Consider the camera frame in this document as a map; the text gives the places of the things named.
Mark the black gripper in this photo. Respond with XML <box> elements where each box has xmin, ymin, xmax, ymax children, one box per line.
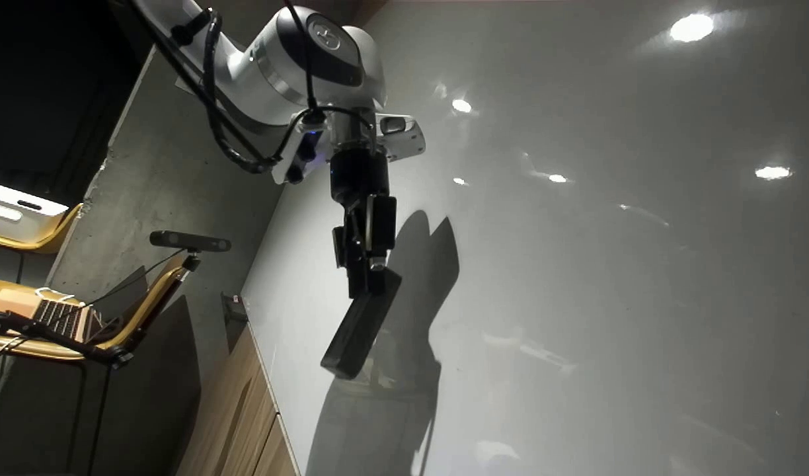
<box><xmin>329</xmin><ymin>144</ymin><xmax>401</xmax><ymax>305</ymax></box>

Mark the black whiteboard duster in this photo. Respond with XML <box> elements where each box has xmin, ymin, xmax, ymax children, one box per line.
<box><xmin>318</xmin><ymin>265</ymin><xmax>407</xmax><ymax>384</ymax></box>

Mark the large white whiteboard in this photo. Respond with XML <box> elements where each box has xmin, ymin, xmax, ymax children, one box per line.
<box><xmin>237</xmin><ymin>0</ymin><xmax>809</xmax><ymax>476</ymax></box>

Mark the wooden cabinet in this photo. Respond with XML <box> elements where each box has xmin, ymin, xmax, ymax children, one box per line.
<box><xmin>171</xmin><ymin>329</ymin><xmax>299</xmax><ymax>476</ymax></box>

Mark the yellow wooden chair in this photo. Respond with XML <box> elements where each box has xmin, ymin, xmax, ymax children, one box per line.
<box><xmin>0</xmin><ymin>249</ymin><xmax>204</xmax><ymax>476</ymax></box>
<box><xmin>0</xmin><ymin>201</ymin><xmax>87</xmax><ymax>260</ymax></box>

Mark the black wall bracket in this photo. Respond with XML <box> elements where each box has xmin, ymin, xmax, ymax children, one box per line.
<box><xmin>219</xmin><ymin>292</ymin><xmax>252</xmax><ymax>354</ymax></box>

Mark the black bar camera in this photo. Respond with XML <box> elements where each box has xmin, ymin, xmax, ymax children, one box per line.
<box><xmin>145</xmin><ymin>227</ymin><xmax>236</xmax><ymax>256</ymax></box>

